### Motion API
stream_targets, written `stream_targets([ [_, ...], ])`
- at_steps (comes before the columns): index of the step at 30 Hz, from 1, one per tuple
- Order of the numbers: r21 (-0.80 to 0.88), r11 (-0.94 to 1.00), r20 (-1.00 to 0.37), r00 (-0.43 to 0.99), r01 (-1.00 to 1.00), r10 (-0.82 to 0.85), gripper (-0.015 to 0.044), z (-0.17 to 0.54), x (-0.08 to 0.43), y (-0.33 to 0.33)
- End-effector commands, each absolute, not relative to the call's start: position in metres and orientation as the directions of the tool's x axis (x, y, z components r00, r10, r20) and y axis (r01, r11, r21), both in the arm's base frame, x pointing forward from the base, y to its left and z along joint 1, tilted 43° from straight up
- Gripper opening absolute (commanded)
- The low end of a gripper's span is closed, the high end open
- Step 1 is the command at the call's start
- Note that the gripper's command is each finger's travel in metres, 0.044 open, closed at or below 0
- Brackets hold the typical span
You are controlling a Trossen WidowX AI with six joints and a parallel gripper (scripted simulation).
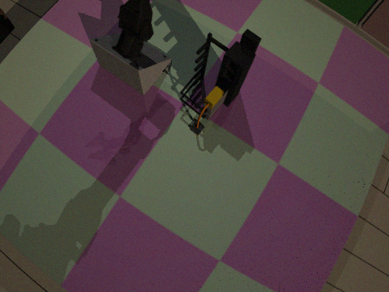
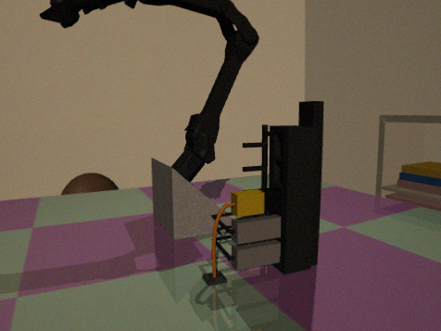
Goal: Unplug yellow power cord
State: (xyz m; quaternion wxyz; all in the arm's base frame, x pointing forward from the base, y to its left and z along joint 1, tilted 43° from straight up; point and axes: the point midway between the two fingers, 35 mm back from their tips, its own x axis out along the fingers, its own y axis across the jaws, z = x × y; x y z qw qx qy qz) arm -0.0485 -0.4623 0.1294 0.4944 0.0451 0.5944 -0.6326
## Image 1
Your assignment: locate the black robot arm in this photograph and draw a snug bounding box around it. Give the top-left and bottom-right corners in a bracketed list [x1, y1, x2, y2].
[112, 0, 154, 59]

